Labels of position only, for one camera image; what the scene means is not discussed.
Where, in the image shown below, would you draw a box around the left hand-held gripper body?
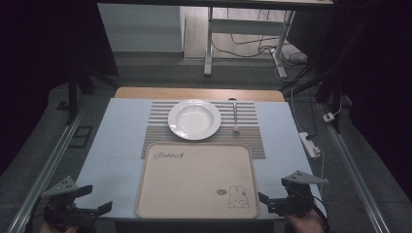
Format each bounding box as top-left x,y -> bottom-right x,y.
41,176 -> 99,229

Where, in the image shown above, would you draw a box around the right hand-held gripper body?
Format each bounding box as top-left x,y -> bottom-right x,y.
274,170 -> 329,218

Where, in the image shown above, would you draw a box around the beige tray with rabbit print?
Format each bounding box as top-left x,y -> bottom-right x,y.
135,142 -> 260,220

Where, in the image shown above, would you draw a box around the silver fork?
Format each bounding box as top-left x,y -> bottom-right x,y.
231,102 -> 241,136

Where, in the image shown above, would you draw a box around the white round plate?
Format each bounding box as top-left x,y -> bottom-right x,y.
167,98 -> 223,142

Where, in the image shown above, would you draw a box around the person's left hand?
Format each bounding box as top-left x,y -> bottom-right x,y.
38,221 -> 80,233

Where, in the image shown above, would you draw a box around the person's right hand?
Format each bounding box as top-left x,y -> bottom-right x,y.
286,209 -> 326,233

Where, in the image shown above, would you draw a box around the white power strip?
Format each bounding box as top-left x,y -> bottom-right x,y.
298,131 -> 322,159

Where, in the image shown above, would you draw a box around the striped grey placemat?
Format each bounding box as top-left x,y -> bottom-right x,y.
140,100 -> 267,160

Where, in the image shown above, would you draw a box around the black metal stand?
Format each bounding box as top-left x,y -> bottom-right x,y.
280,61 -> 346,134
65,62 -> 98,126

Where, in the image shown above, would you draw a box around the white cabinet panel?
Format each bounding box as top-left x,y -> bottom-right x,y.
96,3 -> 186,53

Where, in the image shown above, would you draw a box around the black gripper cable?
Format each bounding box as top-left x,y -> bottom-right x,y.
311,195 -> 330,232

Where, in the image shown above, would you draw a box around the aluminium floor rail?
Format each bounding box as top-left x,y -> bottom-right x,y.
6,106 -> 86,233
319,102 -> 394,233

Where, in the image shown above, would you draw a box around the black floor socket frame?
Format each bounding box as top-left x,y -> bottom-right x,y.
68,125 -> 94,150

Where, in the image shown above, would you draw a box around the black cables under desk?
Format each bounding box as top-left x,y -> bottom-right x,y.
211,9 -> 309,67

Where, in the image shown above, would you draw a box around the white desk frame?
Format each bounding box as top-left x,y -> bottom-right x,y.
203,6 -> 296,79

